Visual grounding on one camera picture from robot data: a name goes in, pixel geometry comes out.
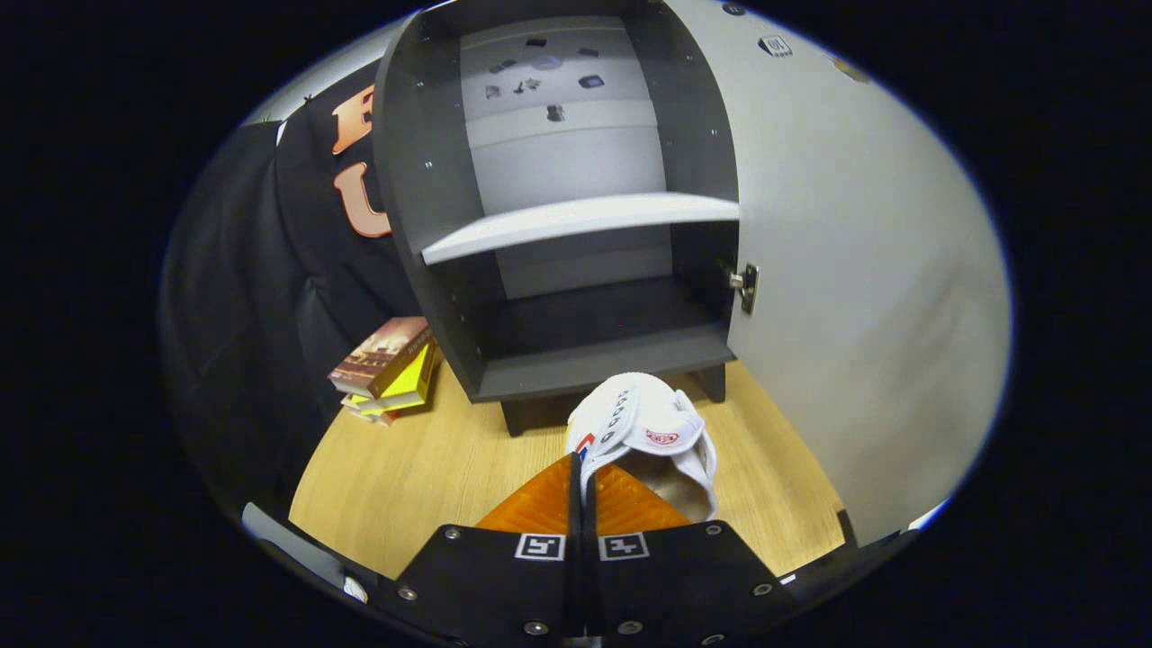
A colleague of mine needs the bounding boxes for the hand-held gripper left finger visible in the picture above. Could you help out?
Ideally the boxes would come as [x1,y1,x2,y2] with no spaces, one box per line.
[373,454,584,647]

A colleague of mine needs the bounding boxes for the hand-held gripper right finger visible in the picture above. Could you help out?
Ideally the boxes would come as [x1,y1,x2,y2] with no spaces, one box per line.
[580,461,811,647]

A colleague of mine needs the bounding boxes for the white shoe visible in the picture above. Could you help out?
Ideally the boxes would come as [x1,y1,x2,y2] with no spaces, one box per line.
[565,372,719,523]

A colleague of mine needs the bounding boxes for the beige shoe cabinet door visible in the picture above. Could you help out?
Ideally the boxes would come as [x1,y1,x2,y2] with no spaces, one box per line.
[666,0,1013,547]

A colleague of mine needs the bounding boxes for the grey shoe cabinet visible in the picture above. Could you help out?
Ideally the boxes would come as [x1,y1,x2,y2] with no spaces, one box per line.
[372,0,743,439]

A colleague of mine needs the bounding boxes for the metal door hinge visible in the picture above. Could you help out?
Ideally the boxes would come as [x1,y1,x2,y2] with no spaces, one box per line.
[727,261,760,316]

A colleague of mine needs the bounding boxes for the white cabinet shelf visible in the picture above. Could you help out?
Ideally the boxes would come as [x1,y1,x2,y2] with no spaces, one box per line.
[421,191,741,266]

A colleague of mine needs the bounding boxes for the pale thin book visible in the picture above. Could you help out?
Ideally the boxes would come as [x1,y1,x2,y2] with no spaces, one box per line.
[340,396,401,427]

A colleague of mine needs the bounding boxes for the yellow book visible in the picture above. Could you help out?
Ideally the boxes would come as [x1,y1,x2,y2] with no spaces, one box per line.
[349,342,439,415]

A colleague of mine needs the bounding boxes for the brown cover book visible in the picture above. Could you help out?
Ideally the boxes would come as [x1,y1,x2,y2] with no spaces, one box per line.
[328,317,435,399]

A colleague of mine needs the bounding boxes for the black backdrop cloth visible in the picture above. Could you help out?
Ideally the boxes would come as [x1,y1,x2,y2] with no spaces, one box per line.
[160,58,433,532]

